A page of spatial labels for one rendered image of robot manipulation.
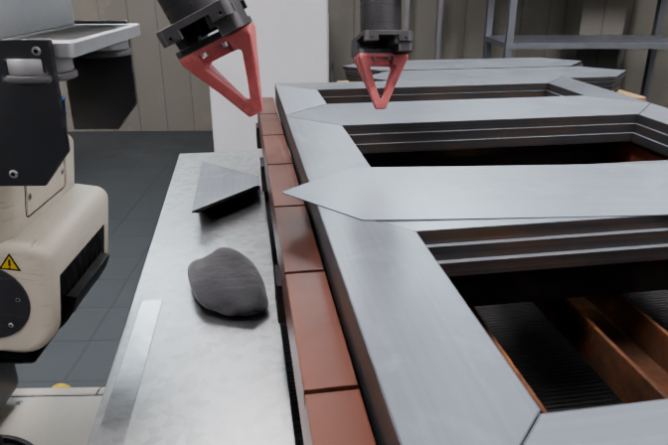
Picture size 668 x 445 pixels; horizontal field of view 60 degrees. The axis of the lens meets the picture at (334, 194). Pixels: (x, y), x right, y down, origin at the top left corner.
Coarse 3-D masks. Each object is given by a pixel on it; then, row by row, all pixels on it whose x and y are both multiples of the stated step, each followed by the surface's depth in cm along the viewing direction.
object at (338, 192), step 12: (348, 168) 77; (324, 180) 73; (336, 180) 73; (348, 180) 73; (312, 192) 69; (324, 192) 69; (336, 192) 69; (348, 192) 69; (324, 204) 65; (336, 204) 65; (348, 204) 65; (360, 204) 65; (360, 216) 62
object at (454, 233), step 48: (336, 96) 132; (432, 96) 135; (480, 96) 137; (528, 96) 139; (288, 144) 104; (384, 144) 101; (432, 144) 102; (480, 144) 104; (528, 144) 105; (432, 240) 60; (480, 240) 60; (528, 240) 60; (576, 240) 61; (624, 240) 62; (336, 288) 54; (384, 432) 36
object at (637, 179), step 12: (600, 168) 78; (612, 168) 78; (624, 168) 78; (636, 168) 78; (648, 168) 78; (612, 180) 73; (624, 180) 73; (636, 180) 73; (648, 180) 73; (660, 180) 73; (636, 192) 69; (648, 192) 69; (660, 192) 69; (648, 204) 66; (660, 204) 66
